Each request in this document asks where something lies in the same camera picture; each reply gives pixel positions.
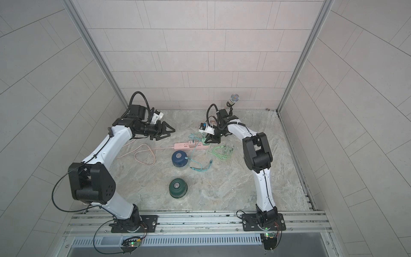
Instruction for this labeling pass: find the green cordless meat grinder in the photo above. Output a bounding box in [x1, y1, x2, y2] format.
[169, 178, 188, 199]

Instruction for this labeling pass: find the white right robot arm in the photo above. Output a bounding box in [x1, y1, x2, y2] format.
[199, 109, 278, 220]

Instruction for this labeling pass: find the pink power strip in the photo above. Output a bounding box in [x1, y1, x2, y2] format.
[173, 142, 209, 151]

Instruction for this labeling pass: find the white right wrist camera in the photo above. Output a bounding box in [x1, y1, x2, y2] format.
[199, 123, 215, 135]

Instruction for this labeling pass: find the black microphone stand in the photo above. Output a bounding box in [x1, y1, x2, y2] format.
[226, 102, 233, 116]

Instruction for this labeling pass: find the teal charging cable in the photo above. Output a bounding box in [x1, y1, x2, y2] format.
[186, 132, 213, 172]

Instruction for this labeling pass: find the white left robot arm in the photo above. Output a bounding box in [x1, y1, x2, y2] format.
[68, 105, 175, 220]

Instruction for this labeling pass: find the green charging cable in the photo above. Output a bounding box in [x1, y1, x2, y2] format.
[205, 136, 235, 161]

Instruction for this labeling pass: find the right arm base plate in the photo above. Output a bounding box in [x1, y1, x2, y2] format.
[240, 213, 286, 233]

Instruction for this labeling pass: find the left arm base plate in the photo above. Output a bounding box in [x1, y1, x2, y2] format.
[109, 215, 158, 233]

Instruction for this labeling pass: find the pink power adapter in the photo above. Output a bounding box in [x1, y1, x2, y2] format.
[188, 140, 196, 148]

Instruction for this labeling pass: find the aluminium front rail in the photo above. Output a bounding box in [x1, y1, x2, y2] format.
[63, 210, 332, 236]

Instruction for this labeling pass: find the blue cordless meat grinder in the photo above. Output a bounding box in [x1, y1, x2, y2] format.
[172, 150, 188, 168]

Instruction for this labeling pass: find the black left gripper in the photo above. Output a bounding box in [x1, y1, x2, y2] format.
[136, 120, 175, 140]

